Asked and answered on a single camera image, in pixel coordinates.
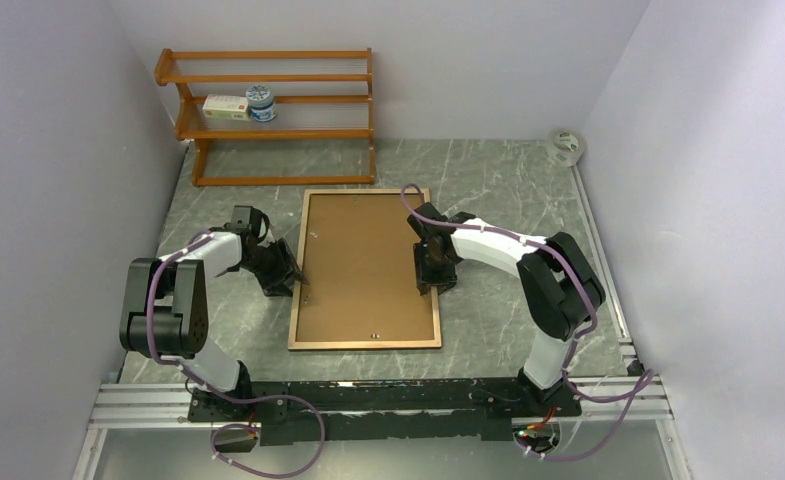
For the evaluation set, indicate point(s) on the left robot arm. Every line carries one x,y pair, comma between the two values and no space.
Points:
165,312

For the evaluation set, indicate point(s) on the clear tape roll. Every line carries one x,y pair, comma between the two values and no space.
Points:
564,147

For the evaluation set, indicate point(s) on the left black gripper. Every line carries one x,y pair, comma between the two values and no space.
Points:
287,267

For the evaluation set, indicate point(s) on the wooden picture frame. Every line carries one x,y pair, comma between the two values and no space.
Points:
365,268

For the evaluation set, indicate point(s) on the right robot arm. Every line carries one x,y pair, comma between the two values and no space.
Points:
561,289

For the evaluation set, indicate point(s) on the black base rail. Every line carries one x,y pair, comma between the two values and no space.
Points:
490,408

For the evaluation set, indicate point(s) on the wooden shelf rack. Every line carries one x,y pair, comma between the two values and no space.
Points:
320,95

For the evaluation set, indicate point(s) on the white red box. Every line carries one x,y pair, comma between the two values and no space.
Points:
226,107

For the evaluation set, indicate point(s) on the blue white jar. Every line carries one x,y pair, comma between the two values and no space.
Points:
261,103

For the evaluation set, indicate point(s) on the brown cardboard backing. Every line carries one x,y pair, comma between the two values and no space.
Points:
359,268

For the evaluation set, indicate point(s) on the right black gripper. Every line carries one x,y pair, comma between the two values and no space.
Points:
444,281

